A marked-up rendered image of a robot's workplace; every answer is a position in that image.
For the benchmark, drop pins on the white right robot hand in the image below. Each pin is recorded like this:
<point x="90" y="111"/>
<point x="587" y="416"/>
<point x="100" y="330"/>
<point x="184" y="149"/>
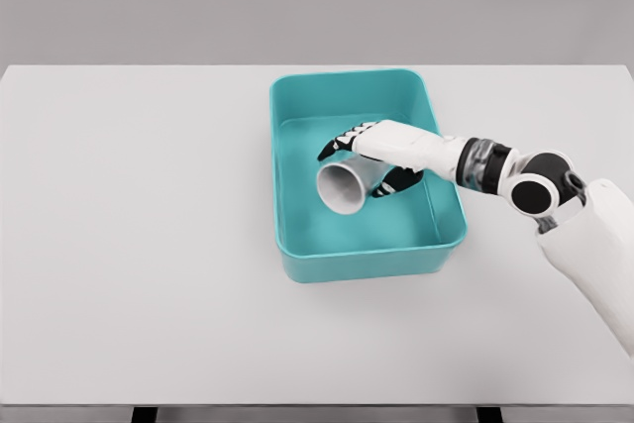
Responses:
<point x="391" y="143"/>

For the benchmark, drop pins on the white paper cup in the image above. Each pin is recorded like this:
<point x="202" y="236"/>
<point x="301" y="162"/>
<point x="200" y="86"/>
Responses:
<point x="347" y="185"/>

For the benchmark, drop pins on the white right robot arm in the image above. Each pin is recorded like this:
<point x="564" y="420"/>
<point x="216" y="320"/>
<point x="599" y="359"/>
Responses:
<point x="564" y="205"/>

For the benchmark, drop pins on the teal plastic basket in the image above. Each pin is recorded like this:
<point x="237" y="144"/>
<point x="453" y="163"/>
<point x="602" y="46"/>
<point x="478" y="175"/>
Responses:
<point x="366" y="240"/>

